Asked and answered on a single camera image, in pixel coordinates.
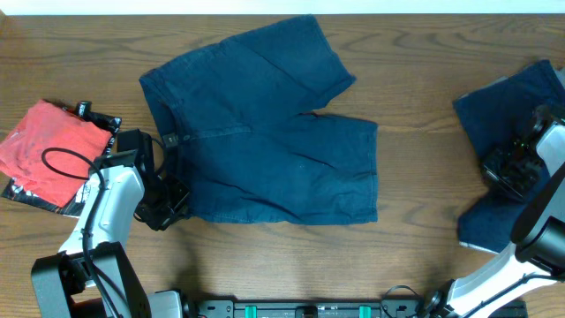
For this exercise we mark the black mounting rail base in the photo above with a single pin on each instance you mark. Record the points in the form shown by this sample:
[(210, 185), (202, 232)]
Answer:
[(304, 309)]

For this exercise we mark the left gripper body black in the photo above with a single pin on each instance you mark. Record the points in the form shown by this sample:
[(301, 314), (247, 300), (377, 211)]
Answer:
[(161, 204)]

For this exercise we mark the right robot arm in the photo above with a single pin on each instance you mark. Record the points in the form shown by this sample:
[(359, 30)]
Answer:
[(534, 257)]

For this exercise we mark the navy blue shorts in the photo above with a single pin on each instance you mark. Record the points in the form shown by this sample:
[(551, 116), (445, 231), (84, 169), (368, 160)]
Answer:
[(250, 139)]

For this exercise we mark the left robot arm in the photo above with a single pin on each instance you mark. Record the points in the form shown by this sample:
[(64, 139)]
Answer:
[(91, 275)]

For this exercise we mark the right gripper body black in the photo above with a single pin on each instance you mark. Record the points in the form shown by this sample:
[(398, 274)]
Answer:
[(514, 170)]

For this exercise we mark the pile of navy garments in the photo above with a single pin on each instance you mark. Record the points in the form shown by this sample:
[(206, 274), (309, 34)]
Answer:
[(492, 117)]

